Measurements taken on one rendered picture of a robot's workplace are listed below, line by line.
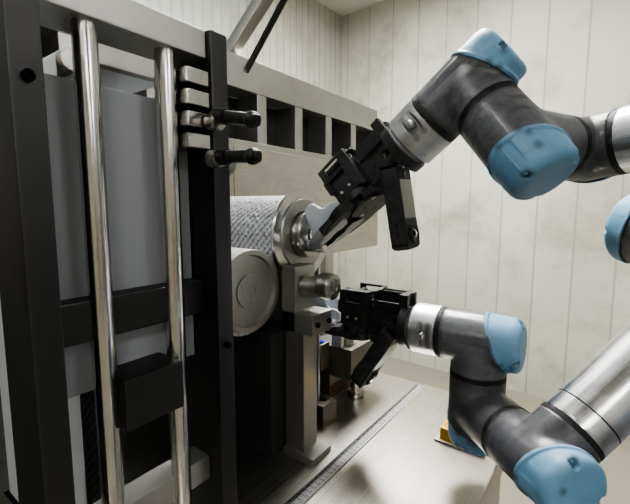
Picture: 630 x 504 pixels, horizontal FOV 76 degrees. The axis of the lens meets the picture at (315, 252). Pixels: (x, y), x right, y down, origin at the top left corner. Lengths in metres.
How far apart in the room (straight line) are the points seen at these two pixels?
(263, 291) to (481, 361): 0.32
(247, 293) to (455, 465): 0.41
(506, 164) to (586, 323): 2.66
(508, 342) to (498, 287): 2.56
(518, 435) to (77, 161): 0.51
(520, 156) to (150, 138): 0.34
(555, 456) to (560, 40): 2.86
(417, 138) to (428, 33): 3.02
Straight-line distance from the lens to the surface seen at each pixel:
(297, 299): 0.61
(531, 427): 0.54
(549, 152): 0.45
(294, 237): 0.62
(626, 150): 0.55
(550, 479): 0.51
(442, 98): 0.52
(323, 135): 1.32
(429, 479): 0.69
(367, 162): 0.57
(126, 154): 0.35
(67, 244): 0.33
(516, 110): 0.47
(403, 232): 0.54
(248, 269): 0.58
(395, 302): 0.65
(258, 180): 1.06
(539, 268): 3.05
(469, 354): 0.59
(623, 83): 3.06
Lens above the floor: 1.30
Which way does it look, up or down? 7 degrees down
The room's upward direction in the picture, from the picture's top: straight up
